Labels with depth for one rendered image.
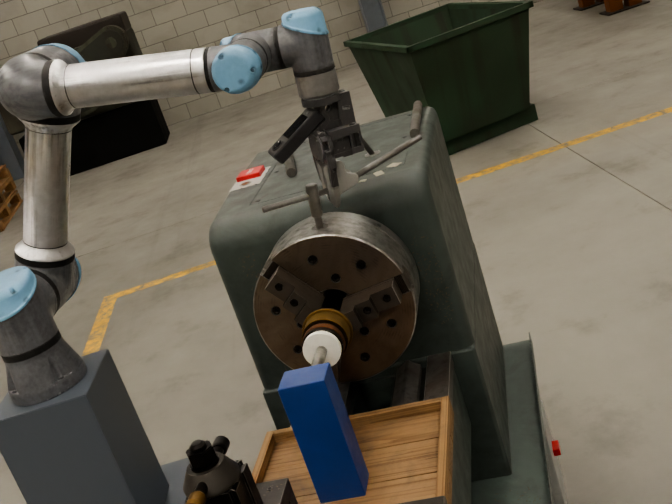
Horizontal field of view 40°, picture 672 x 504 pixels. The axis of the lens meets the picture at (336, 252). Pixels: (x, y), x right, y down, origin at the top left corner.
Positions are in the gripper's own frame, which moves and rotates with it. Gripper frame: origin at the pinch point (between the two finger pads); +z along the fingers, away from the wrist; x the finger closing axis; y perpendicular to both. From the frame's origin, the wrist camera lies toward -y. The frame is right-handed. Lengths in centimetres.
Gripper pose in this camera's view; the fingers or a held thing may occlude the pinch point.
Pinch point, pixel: (332, 201)
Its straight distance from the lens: 172.5
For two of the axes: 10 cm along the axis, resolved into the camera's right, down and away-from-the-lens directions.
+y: 9.2, -3.1, 2.5
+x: -3.4, -2.7, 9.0
